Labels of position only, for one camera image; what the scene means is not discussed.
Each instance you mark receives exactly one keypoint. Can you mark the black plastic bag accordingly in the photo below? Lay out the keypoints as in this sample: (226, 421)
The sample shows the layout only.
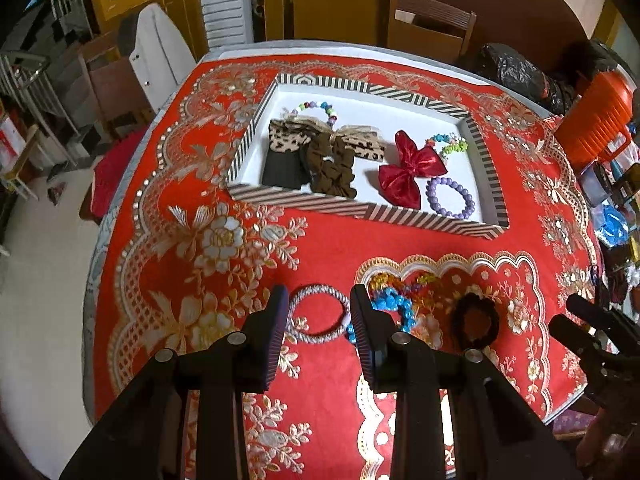
(520, 77)

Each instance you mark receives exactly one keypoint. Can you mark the red satin bow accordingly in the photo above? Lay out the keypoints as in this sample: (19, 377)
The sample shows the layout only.
(407, 170)

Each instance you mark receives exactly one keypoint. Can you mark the black ribbed hair band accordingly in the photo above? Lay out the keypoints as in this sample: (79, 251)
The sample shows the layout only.
(282, 170)

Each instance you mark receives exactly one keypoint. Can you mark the red cushioned stool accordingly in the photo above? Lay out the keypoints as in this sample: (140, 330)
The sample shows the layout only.
(115, 170)

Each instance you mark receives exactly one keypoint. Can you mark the metal stair railing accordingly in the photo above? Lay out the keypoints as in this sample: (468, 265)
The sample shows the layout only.
(35, 95)

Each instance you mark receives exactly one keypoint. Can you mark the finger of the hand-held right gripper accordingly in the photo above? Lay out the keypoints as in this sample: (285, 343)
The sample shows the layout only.
(575, 337)
(595, 310)

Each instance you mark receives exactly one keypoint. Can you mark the orange plastic basket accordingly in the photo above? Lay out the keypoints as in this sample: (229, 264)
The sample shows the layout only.
(595, 115)

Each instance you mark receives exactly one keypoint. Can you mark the round brown table board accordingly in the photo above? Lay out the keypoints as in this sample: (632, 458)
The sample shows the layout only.
(515, 0)

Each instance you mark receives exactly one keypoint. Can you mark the white jacket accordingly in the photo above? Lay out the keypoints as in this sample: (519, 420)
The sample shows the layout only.
(160, 55)

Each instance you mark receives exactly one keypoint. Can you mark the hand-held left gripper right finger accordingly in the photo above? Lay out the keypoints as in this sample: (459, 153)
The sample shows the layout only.
(370, 345)

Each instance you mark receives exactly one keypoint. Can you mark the blue plastic item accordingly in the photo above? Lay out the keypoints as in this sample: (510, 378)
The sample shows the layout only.
(614, 225)

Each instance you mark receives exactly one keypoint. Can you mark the black scrunchie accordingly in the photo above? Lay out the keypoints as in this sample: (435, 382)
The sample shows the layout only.
(457, 327)

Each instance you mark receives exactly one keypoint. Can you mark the brown scrunchie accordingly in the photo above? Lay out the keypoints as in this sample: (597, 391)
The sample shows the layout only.
(330, 175)

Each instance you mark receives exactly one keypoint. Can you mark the dark wooden chair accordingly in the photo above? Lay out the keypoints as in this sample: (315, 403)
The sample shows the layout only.
(110, 85)

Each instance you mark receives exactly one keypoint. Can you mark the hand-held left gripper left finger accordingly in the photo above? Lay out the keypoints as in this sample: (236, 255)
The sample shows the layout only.
(270, 340)

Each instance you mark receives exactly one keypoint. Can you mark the red floral tablecloth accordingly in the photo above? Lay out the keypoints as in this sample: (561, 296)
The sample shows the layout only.
(325, 255)

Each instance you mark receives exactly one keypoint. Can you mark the white louvred door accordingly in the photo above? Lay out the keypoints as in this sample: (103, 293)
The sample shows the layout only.
(225, 0)

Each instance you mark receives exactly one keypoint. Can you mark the leopard print bow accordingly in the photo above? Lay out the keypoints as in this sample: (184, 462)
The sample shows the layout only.
(287, 140)

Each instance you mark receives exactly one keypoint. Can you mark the striped rectangular tray box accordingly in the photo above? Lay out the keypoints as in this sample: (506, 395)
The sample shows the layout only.
(380, 110)

